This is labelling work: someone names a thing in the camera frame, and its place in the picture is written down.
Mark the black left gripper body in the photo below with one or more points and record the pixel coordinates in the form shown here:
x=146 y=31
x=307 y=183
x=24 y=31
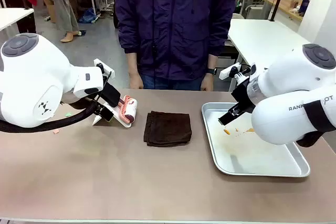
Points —
x=110 y=95

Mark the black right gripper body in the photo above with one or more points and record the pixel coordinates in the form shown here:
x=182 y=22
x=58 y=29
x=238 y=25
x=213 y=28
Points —
x=245 y=95

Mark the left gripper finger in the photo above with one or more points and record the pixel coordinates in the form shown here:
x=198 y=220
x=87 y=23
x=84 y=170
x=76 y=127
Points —
x=108 y=115
x=118 y=102

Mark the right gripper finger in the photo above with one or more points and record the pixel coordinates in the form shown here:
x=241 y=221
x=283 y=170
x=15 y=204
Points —
x=226 y=119
x=237 y=110

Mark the pink white lint roller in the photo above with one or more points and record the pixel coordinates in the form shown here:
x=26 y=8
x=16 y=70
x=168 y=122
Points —
x=130 y=111

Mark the dark brown cloth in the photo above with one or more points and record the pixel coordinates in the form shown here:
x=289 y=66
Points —
x=168 y=129

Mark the person's right forearm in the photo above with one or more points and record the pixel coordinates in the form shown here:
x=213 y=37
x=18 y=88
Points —
x=132 y=62

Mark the person's left forearm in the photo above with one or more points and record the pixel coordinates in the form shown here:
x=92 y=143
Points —
x=212 y=61

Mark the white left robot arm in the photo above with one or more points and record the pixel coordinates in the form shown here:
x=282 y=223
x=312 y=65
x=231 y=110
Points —
x=39 y=77

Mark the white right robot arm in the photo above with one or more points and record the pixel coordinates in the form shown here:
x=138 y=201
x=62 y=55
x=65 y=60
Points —
x=288 y=77

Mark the person's right hand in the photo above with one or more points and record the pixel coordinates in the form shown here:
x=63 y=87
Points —
x=136 y=81

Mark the person's left hand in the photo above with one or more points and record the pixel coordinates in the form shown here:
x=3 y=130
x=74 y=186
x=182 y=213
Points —
x=207 y=83

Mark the white folded stand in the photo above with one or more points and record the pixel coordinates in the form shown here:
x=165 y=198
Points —
x=97 y=121

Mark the green paper scrap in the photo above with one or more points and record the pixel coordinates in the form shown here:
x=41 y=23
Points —
x=68 y=114

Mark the black wrist watch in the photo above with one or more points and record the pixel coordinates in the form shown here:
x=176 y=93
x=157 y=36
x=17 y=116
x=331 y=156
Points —
x=212 y=71

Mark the silver metal tray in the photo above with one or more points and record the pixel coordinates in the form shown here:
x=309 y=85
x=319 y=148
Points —
x=249 y=155

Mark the large white table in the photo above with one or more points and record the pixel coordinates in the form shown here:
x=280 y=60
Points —
x=262 y=40

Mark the blue jeans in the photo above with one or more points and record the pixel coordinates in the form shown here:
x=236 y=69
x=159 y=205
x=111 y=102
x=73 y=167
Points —
x=173 y=83

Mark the blue plastic bag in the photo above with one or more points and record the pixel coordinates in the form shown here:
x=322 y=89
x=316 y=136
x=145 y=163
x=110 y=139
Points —
x=88 y=16

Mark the person in purple jacket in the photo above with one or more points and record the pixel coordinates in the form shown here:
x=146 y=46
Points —
x=173 y=24

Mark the person in khaki trousers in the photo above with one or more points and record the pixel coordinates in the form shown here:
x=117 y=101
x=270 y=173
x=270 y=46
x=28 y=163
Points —
x=65 y=11

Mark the wooden side table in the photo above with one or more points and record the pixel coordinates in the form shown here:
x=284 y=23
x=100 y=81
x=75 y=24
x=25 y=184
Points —
x=286 y=7

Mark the cardboard box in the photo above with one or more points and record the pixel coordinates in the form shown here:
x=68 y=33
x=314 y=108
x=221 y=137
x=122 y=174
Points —
x=50 y=9

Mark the clear plastic drink cup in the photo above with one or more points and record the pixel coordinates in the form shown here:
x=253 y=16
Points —
x=295 y=2

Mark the dark blue can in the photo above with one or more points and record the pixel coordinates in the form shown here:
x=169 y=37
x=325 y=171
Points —
x=304 y=6

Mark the person in dark trousers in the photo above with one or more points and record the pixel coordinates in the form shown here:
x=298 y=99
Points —
x=26 y=19

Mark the small white table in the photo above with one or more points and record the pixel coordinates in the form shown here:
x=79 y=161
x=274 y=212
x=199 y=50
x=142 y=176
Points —
x=13 y=16

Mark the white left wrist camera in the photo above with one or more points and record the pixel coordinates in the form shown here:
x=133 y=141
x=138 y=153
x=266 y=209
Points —
x=109 y=69

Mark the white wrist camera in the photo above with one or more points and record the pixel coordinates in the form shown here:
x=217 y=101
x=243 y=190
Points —
x=225 y=73
x=109 y=69

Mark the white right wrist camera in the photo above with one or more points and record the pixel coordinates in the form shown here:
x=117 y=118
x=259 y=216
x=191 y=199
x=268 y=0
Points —
x=225 y=73

